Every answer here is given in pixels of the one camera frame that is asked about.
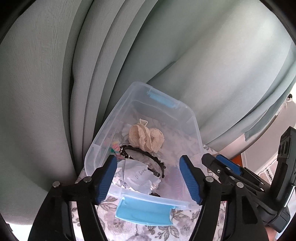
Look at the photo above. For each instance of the grey-green curtain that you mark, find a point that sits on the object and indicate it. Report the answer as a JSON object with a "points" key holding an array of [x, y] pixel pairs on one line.
{"points": [[65, 64]]}

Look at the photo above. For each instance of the colourful small hair clips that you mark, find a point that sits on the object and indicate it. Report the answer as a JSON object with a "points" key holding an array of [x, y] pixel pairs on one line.
{"points": [[115, 149]]}

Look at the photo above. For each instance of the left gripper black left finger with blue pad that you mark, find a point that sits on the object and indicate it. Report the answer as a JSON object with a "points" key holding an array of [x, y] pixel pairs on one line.
{"points": [[54, 218]]}

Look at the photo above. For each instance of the black beaded headband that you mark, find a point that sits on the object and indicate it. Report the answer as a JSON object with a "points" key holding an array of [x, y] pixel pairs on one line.
{"points": [[156, 166]]}

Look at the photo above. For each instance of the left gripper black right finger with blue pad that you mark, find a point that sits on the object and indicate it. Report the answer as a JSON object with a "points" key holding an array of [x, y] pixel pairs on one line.
{"points": [[242, 220]]}

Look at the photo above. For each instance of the beige lace scrunchie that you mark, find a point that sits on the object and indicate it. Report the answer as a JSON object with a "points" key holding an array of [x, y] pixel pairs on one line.
{"points": [[148, 139]]}

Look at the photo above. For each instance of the floral grey white cloth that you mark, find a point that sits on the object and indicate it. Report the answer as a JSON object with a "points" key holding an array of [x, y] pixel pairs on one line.
{"points": [[183, 221]]}

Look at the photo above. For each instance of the blue bin latch near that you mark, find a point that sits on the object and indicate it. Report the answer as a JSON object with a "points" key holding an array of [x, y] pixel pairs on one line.
{"points": [[143, 212]]}

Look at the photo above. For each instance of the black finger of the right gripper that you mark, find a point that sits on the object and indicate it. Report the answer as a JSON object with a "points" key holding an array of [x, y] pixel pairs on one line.
{"points": [[222, 166]]}

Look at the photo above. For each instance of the blue bin latch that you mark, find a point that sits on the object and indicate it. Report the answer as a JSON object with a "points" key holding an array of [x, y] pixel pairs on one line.
{"points": [[143, 212], [164, 100]]}

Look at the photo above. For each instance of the person's hand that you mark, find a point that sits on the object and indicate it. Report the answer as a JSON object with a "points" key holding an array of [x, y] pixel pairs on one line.
{"points": [[271, 233]]}

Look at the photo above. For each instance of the orange wooden headboard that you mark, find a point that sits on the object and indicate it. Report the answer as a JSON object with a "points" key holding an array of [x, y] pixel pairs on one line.
{"points": [[238, 160]]}

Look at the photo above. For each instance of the clear plastic storage bin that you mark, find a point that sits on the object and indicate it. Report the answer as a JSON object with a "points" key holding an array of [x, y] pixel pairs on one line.
{"points": [[134, 107]]}

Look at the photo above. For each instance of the blue bin latch far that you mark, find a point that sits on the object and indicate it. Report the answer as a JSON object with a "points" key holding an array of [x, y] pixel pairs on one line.
{"points": [[164, 100]]}

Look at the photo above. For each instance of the white paper ball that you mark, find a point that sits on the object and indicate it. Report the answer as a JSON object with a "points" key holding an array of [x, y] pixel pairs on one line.
{"points": [[135, 175]]}

